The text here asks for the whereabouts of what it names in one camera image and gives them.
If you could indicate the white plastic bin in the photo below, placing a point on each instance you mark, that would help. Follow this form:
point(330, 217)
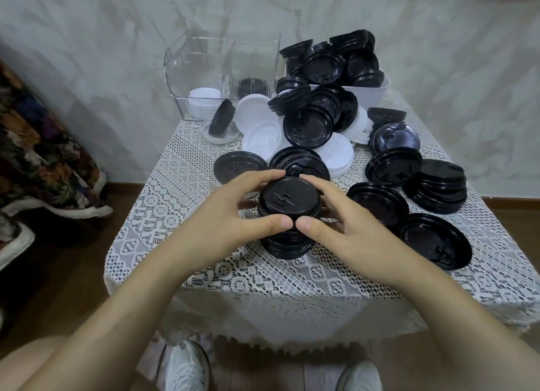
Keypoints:
point(373, 93)

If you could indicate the clear plastic container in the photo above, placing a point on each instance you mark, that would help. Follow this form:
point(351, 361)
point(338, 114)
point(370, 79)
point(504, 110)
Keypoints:
point(190, 65)

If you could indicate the person's right thumb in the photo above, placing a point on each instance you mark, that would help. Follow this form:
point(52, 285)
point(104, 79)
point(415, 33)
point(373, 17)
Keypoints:
point(316, 227)

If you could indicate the person's right hand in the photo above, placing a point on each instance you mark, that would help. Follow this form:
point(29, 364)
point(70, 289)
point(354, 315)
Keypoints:
point(358, 238)

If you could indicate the heap of black lids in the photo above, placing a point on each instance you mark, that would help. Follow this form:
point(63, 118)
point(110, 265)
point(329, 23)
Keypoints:
point(325, 65)

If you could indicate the stack of white cup lids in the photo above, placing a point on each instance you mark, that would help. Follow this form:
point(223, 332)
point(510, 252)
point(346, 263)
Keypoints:
point(204, 99)

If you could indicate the pile of white cup lids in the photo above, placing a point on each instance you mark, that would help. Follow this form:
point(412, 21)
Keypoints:
point(261, 139)

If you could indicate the nested black lid stack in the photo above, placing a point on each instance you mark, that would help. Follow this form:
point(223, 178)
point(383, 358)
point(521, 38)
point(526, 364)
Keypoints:
point(287, 200)

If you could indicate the white lace tablecloth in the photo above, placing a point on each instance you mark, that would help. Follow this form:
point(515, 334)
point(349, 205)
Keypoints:
point(295, 289)

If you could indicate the person's right white shoe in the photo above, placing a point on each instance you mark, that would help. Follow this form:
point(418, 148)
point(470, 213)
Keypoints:
point(358, 378)

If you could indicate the person's left forearm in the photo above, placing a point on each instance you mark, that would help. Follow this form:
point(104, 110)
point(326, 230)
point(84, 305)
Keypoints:
point(118, 319)

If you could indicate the person's left hand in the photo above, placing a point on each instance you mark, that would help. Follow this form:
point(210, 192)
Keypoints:
point(215, 222)

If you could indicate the person's right forearm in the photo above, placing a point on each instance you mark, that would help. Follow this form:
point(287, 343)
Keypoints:
point(464, 327)

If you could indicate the pile of loose black lids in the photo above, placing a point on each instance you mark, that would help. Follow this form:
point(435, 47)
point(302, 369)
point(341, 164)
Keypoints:
point(308, 124)

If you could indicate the person's white shoe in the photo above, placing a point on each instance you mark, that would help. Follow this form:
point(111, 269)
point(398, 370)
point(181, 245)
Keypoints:
point(358, 378)
point(185, 367)

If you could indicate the person's left thumb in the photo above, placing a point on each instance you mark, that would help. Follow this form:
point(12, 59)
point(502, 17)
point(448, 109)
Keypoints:
point(268, 224)

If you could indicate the person's left leg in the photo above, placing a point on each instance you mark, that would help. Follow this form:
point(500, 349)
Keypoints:
point(23, 365)

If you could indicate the person's left white shoe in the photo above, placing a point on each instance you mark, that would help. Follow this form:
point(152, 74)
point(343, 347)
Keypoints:
point(185, 367)

